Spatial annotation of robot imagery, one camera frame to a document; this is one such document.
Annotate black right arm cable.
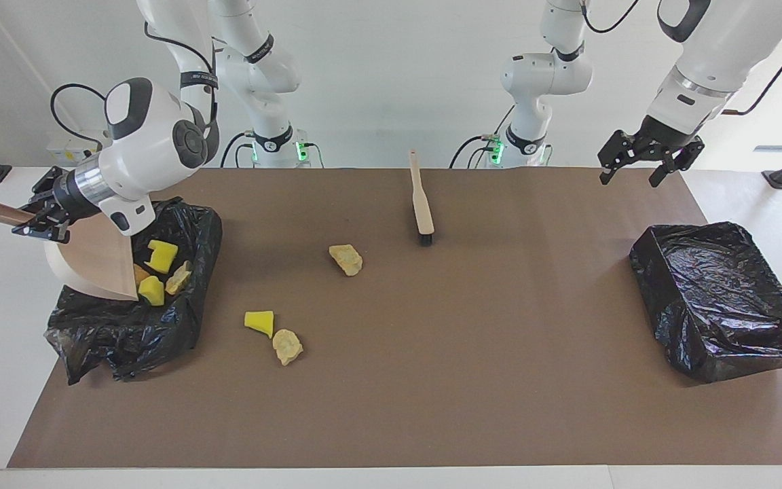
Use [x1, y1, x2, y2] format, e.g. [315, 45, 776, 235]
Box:
[50, 20, 222, 167]

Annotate black bag-lined bin, boxy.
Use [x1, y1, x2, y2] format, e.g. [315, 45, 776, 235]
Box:
[629, 221, 782, 384]

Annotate notched yellow sponge piece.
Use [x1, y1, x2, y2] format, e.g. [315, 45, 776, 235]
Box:
[146, 239, 179, 274]

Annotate yellow sponge wedge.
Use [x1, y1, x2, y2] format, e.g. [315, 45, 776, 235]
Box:
[244, 310, 275, 339]

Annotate black bag-lined bin, crumpled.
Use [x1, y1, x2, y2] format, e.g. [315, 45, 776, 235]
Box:
[43, 196, 223, 386]

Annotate pale yellow foam chunk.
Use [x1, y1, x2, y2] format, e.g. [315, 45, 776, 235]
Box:
[329, 244, 365, 278]
[272, 329, 304, 367]
[165, 260, 193, 296]

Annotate white wall outlet box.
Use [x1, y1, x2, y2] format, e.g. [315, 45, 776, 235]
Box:
[47, 139, 103, 164]

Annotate black base cable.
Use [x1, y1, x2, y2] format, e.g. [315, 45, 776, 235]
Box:
[220, 131, 257, 168]
[451, 132, 504, 169]

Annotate beige plastic dustpan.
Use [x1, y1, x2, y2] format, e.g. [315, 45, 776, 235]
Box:
[0, 195, 141, 302]

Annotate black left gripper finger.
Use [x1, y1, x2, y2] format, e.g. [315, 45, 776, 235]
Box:
[597, 144, 628, 186]
[648, 153, 681, 189]

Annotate yellow sponge with green pad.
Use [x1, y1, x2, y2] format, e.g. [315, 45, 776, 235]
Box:
[138, 275, 166, 307]

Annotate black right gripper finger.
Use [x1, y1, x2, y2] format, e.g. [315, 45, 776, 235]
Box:
[11, 219, 71, 245]
[27, 166, 66, 204]

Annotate brown paper table mat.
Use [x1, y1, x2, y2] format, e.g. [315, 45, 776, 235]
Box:
[7, 168, 782, 469]

